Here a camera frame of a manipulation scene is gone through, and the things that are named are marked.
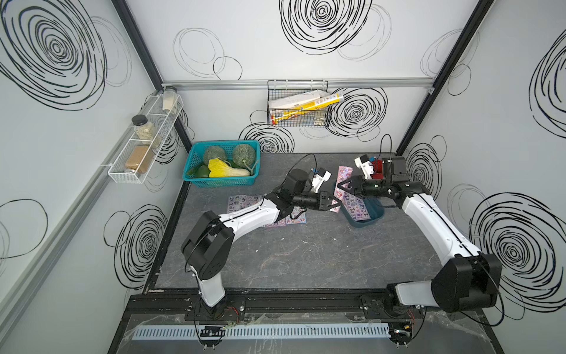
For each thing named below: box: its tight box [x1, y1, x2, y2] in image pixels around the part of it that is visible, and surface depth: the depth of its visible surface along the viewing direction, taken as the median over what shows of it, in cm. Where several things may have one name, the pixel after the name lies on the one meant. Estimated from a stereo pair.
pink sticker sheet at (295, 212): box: [285, 206, 307, 225], surface depth 96 cm
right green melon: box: [232, 143, 256, 169], surface depth 109 cm
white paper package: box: [268, 89, 331, 110], surface depth 90 cm
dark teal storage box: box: [340, 197, 385, 228], surface depth 98 cm
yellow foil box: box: [270, 92, 345, 125], surface depth 86 cm
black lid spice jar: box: [131, 114, 157, 145], surface depth 72 cm
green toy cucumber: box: [185, 164, 211, 178], surface depth 104 cm
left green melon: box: [203, 145, 227, 166], surface depth 109 cm
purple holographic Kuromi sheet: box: [342, 191, 371, 222], surface depth 99 cm
